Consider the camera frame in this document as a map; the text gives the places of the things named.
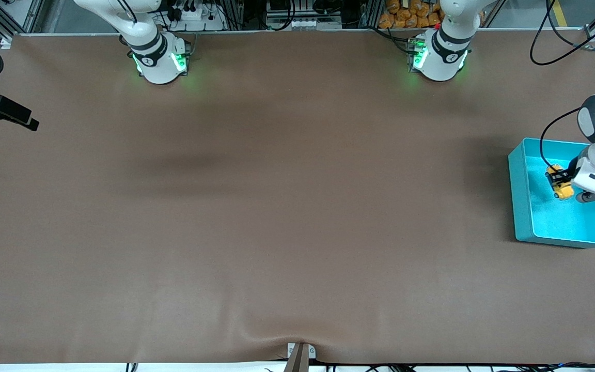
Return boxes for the teal plastic bin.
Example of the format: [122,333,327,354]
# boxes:
[508,136,595,249]

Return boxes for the yellow toy beetle car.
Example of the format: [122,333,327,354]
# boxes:
[545,164,576,201]

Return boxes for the metal table clamp bracket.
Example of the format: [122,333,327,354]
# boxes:
[286,342,317,372]

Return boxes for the white power strip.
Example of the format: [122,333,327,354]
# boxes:
[166,0,227,32]

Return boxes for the white terminal block strip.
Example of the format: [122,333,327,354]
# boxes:
[268,17,343,31]

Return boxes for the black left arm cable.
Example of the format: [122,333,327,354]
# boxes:
[529,0,595,172]

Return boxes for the brown table mat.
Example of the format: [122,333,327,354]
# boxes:
[0,28,595,365]

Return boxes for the orange packaged goods pile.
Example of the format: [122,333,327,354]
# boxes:
[379,0,485,30]

